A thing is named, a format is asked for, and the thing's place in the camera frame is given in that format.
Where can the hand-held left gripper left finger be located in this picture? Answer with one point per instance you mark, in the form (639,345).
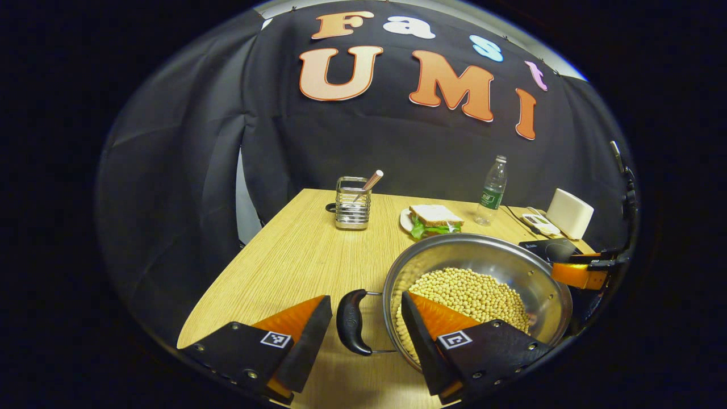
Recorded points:
(309,341)

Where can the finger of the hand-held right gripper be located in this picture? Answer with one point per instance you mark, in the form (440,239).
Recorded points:
(576,275)

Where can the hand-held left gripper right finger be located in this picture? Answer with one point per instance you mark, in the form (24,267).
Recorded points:
(420,346)

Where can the black induction cooktop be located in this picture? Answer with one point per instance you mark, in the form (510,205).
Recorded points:
(551,249)

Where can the pile of yellow soybeans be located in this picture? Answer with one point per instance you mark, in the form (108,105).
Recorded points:
(477,289)

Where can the white toaster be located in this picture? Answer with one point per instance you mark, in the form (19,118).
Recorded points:
(569,213)

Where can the white divided seed dish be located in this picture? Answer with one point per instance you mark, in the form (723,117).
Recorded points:
(540,225)

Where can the clear plastic water bottle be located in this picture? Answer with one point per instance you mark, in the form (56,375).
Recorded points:
(492,193)

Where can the sandwich with lettuce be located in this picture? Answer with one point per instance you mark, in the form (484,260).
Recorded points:
(434,217)

